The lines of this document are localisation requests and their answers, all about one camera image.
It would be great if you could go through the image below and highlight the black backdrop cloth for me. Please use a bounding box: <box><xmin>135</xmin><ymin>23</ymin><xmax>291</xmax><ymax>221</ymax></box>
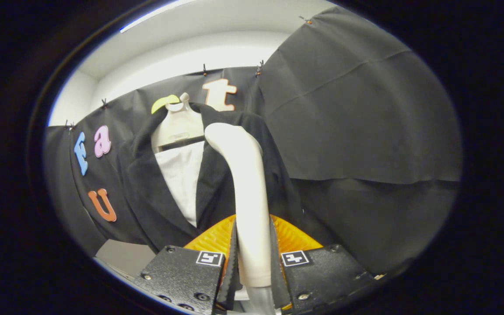
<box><xmin>44</xmin><ymin>5</ymin><xmax>462</xmax><ymax>276</ymax></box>

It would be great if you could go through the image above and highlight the white dress form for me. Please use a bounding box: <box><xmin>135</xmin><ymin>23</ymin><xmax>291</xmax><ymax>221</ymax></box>
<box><xmin>150</xmin><ymin>93</ymin><xmax>206</xmax><ymax>228</ymax></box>

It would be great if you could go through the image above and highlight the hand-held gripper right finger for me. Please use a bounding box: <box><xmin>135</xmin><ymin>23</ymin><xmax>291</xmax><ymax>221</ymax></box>
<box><xmin>269</xmin><ymin>214</ymin><xmax>375</xmax><ymax>315</ymax></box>

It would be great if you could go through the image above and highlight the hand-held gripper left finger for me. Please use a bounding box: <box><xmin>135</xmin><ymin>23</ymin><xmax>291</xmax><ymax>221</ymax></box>
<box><xmin>129</xmin><ymin>214</ymin><xmax>238</xmax><ymax>315</ymax></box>

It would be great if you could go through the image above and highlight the black jacket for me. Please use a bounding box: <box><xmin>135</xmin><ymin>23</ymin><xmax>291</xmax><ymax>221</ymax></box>
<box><xmin>119</xmin><ymin>103</ymin><xmax>322</xmax><ymax>254</ymax></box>

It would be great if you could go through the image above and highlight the grey drawer cabinet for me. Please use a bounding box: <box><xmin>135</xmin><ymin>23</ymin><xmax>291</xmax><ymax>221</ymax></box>
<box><xmin>94</xmin><ymin>238</ymin><xmax>156</xmax><ymax>278</ymax></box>

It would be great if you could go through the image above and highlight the white garment steamer head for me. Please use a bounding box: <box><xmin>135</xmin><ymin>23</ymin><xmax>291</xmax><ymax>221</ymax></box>
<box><xmin>204</xmin><ymin>122</ymin><xmax>272</xmax><ymax>288</ymax></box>

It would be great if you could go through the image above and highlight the ceiling light panel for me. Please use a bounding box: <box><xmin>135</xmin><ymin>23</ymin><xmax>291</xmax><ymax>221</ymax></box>
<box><xmin>120</xmin><ymin>0</ymin><xmax>200</xmax><ymax>34</ymax></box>

